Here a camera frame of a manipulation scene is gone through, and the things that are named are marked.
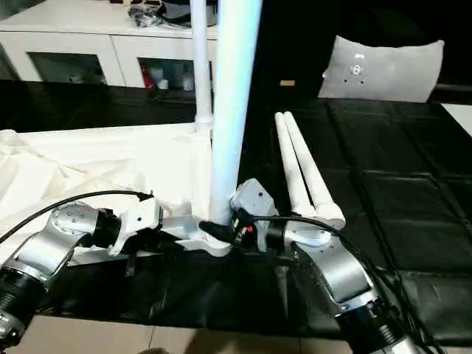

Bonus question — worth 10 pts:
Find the white plastic table top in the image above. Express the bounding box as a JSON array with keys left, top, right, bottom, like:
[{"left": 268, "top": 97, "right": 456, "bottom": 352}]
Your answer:
[{"left": 0, "top": 128, "right": 237, "bottom": 267}]

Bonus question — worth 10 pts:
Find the white plastic table leg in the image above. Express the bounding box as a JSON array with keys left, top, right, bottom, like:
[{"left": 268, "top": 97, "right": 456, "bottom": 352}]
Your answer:
[
  {"left": 207, "top": 0, "right": 266, "bottom": 226},
  {"left": 282, "top": 111, "right": 347, "bottom": 227},
  {"left": 189, "top": 0, "right": 215, "bottom": 136},
  {"left": 274, "top": 111, "right": 315, "bottom": 215}
]

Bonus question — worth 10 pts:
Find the black work mat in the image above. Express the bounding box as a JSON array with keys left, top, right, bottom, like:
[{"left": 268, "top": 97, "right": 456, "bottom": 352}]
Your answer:
[{"left": 0, "top": 77, "right": 472, "bottom": 351}]

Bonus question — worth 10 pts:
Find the black sofa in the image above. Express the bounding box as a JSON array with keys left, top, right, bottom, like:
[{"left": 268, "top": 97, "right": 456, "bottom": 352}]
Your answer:
[{"left": 254, "top": 0, "right": 472, "bottom": 100}]

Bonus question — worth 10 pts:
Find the grey printed cushion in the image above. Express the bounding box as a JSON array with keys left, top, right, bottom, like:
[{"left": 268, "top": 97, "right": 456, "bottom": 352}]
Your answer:
[{"left": 316, "top": 35, "right": 446, "bottom": 104}]

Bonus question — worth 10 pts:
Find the white cabinet with glass doors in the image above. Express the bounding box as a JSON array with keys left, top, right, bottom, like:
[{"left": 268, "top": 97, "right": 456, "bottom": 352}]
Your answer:
[{"left": 0, "top": 0, "right": 223, "bottom": 92}]

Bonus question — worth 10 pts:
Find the metal parts clutter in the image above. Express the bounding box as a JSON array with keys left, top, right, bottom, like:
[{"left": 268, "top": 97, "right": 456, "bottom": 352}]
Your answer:
[{"left": 128, "top": 2, "right": 164, "bottom": 30}]

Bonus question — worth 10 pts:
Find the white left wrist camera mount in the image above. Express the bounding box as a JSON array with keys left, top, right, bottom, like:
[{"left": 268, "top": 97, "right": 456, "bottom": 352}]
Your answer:
[{"left": 108, "top": 196, "right": 166, "bottom": 258}]

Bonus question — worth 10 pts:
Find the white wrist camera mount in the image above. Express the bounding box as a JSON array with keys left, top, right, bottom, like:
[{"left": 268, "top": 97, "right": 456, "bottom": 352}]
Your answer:
[
  {"left": 108, "top": 196, "right": 166, "bottom": 258},
  {"left": 228, "top": 178, "right": 277, "bottom": 254}
]

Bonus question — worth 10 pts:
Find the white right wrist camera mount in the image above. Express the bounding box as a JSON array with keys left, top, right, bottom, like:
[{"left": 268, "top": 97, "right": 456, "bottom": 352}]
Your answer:
[{"left": 228, "top": 178, "right": 277, "bottom": 254}]

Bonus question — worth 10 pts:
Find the grey helmet with black strap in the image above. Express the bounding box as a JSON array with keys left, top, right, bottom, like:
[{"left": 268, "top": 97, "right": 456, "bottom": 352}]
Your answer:
[{"left": 161, "top": 0, "right": 219, "bottom": 27}]

